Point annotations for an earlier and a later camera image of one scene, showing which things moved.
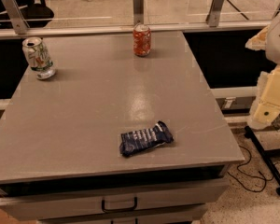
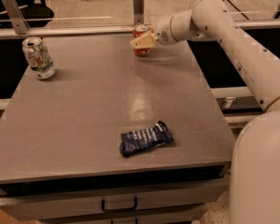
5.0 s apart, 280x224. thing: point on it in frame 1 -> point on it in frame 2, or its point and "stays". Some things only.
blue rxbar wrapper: (142, 140) stays
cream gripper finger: (273, 96) -> (146, 40)
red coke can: (142, 39) stays
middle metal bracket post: (138, 9) stays
